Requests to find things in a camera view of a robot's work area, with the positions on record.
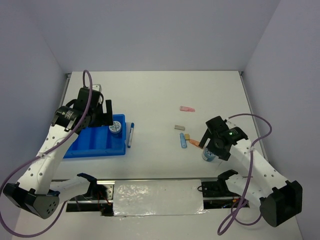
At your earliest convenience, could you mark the orange plastic clip case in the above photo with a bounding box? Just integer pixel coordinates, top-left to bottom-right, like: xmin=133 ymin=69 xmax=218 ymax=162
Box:
xmin=189 ymin=139 xmax=201 ymax=148

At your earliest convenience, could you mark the blue round tape tin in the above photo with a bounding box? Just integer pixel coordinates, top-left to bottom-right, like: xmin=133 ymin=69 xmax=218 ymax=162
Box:
xmin=108 ymin=120 xmax=123 ymax=137

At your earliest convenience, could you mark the small yellow eraser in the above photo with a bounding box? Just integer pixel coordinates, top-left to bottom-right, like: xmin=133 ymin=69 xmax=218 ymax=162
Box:
xmin=184 ymin=133 xmax=190 ymax=141

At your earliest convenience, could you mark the blue plastic clip case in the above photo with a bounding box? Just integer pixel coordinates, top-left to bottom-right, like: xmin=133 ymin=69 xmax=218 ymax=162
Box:
xmin=179 ymin=132 xmax=187 ymax=149

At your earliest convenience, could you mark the blue white marker pen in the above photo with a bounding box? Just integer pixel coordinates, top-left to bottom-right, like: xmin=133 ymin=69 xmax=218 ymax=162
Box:
xmin=127 ymin=122 xmax=135 ymax=148

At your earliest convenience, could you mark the grey eraser block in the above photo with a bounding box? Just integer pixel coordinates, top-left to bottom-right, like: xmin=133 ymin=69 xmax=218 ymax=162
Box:
xmin=174 ymin=125 xmax=185 ymax=131

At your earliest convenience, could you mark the pink stapler refill case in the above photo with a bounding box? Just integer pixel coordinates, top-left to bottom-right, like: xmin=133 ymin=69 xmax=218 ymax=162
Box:
xmin=179 ymin=106 xmax=195 ymax=113

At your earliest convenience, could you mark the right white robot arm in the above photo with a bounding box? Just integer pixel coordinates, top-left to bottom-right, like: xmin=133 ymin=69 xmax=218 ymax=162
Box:
xmin=199 ymin=116 xmax=303 ymax=227

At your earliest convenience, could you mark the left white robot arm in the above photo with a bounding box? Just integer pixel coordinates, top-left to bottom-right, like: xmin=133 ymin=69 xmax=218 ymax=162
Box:
xmin=2 ymin=84 xmax=108 ymax=219

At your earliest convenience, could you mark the blue plastic divided tray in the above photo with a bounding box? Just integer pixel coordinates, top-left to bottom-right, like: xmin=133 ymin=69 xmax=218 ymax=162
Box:
xmin=64 ymin=114 xmax=127 ymax=160

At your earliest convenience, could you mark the silver foil sheet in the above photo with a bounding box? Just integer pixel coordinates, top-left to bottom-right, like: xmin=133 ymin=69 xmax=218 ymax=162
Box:
xmin=113 ymin=179 xmax=206 ymax=217

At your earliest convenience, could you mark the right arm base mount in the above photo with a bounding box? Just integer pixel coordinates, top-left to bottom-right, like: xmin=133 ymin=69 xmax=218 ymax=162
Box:
xmin=197 ymin=180 xmax=241 ymax=210

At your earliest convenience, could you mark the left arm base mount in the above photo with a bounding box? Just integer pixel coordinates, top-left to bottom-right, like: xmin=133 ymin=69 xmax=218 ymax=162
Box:
xmin=66 ymin=180 xmax=115 ymax=217

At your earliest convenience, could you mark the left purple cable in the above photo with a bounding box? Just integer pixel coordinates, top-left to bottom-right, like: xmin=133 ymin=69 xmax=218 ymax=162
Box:
xmin=0 ymin=69 xmax=94 ymax=238

